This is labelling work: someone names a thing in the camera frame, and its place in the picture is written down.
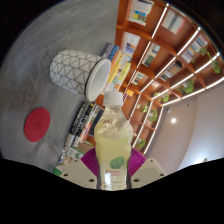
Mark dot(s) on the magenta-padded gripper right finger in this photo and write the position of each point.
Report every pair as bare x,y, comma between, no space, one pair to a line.
150,173

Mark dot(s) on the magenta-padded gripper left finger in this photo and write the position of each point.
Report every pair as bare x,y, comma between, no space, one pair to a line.
78,173

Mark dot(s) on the clear bottle of yellow drink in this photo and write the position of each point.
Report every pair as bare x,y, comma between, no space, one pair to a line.
113,143

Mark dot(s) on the tall green and white carton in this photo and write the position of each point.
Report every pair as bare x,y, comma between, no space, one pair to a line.
75,152

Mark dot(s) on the small green and white box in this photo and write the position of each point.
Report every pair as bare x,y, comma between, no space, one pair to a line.
57,170

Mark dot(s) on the stack of dark books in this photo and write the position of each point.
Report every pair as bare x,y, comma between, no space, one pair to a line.
81,123

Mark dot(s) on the round recessed ceiling light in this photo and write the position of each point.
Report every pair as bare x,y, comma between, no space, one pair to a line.
173,120

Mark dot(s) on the flat round red coaster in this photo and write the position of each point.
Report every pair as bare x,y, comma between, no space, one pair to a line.
36,125

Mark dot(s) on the white mug with triangle pattern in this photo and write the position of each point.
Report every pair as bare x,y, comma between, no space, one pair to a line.
71,70

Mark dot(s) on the brown wooden shelf unit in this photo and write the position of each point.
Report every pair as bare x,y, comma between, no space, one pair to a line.
146,33

